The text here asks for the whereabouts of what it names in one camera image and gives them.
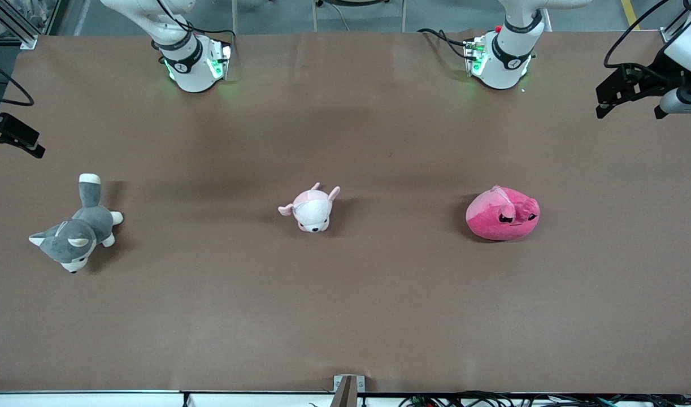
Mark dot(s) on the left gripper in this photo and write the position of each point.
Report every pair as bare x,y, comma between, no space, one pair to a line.
655,74

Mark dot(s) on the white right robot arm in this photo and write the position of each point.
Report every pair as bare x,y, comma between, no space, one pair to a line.
190,68

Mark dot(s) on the grey white husky plush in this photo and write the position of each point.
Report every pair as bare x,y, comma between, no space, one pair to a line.
82,229

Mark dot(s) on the aluminium frame profile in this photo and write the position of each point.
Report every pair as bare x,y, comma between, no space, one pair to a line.
670,35
17,28

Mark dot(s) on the round magenta pink plush toy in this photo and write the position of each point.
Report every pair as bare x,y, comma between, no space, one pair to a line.
492,220

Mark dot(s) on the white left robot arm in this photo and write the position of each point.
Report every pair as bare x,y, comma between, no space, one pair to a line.
506,56

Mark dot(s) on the brown table cover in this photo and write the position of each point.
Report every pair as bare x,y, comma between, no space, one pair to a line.
345,311

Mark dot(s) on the metal bracket with post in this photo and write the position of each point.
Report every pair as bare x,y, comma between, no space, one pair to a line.
348,390

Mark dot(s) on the pale pink white plush dog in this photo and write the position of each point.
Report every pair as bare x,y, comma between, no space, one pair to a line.
311,212

